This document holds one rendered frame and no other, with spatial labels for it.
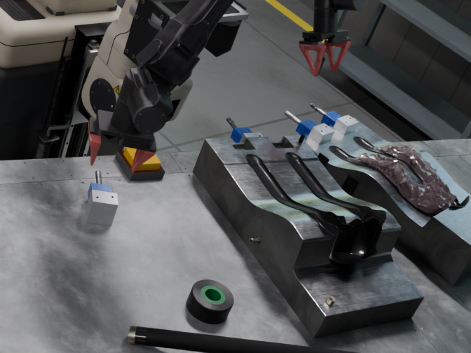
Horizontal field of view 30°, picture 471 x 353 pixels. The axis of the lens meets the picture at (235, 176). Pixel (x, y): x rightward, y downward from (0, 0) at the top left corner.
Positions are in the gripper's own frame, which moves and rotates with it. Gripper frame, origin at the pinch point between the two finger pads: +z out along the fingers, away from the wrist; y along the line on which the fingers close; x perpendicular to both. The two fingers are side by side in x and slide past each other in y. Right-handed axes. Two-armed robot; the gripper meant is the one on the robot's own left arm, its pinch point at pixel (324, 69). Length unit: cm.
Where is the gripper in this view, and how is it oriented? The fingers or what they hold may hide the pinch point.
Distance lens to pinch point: 214.2
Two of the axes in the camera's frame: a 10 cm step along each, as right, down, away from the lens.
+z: 0.1, 9.6, 2.7
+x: -7.3, -1.8, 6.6
